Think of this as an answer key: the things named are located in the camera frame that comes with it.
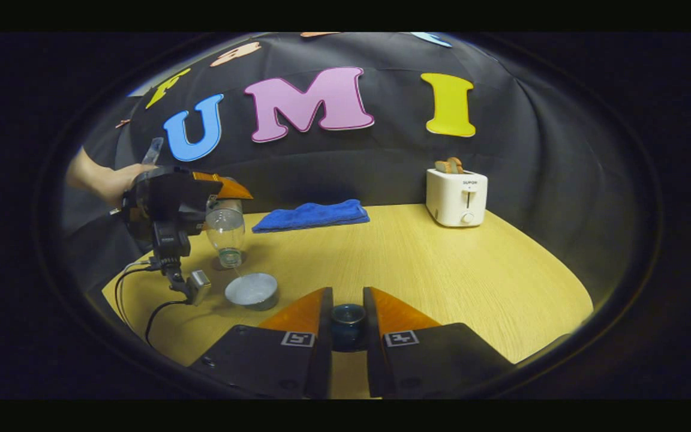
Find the round brown coaster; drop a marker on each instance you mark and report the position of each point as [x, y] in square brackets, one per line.
[216, 264]

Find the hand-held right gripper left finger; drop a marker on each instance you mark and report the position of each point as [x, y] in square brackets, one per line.
[320, 360]

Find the white toaster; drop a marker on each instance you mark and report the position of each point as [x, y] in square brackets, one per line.
[456, 198]

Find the blue folded towel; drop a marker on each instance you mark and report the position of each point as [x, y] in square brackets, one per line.
[312, 216]

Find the toast bread slice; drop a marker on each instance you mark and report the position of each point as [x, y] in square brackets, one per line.
[456, 165]
[441, 167]

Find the clear plastic water bottle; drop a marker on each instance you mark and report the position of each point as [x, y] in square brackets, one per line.
[225, 231]

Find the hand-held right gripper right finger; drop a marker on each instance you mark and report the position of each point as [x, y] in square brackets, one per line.
[374, 366]

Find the white teacup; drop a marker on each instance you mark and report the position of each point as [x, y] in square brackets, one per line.
[252, 291]

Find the black backdrop cloth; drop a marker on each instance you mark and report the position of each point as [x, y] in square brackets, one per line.
[381, 162]

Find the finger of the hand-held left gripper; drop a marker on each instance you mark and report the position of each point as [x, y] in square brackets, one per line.
[228, 189]

